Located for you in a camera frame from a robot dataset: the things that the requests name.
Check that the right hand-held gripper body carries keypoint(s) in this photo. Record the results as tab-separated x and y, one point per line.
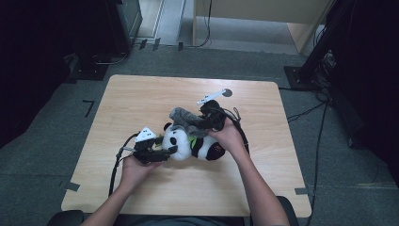
215	114

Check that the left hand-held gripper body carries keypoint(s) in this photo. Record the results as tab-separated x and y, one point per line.
146	150

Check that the panda plush toy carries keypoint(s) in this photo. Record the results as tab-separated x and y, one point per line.
180	144

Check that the grey fluffy cloth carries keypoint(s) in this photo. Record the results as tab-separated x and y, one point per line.
185	117

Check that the person's left hand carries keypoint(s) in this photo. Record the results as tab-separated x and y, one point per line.
135	172

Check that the person's dark clothing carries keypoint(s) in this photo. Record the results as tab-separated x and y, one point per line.
175	221

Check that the grey floor tape strip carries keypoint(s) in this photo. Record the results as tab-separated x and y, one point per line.
301	190
72	186

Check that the light wooden cabinet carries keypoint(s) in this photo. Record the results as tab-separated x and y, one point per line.
266	9

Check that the black metal stand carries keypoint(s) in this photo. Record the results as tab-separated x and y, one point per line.
316	53

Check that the black cabinet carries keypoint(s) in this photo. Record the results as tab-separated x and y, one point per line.
125	25

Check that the dark curtain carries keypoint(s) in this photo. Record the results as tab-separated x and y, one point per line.
31	62
376	78

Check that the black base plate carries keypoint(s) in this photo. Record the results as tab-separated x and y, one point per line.
92	72

